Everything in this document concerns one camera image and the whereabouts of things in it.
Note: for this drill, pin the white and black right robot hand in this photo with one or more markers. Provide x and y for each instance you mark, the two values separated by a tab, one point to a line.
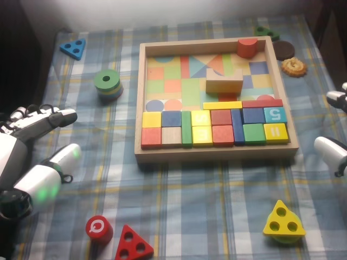
328	149

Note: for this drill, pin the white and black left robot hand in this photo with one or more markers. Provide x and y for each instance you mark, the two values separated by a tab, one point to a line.
11	157

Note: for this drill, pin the natural wooden arch block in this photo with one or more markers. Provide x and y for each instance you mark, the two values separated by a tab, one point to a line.
223	85

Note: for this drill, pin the red half-cylinder block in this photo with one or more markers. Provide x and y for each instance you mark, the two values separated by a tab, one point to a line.
246	50

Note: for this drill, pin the yellow triangle with three holes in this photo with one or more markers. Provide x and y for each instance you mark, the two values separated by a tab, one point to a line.
282	218

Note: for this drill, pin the tan swirl cookie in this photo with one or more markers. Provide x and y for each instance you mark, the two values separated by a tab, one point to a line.
294	67

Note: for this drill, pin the green round disc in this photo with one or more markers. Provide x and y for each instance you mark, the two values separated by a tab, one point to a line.
284	238

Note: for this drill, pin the round dark brown cookie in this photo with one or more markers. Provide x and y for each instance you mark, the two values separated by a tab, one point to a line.
283	50

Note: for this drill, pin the red cylinder with white Q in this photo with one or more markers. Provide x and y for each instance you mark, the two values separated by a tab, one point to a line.
99	228

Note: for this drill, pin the blue triangle with three holes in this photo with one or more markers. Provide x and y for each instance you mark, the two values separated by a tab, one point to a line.
73	50

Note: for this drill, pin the green triangle with holes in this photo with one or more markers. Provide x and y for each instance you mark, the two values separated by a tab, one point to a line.
268	33

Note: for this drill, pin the red triangle with three holes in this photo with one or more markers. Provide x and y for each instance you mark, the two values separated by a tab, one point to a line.
132	245

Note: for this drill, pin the square wooden tray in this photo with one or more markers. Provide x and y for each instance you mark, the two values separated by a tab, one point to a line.
173	155

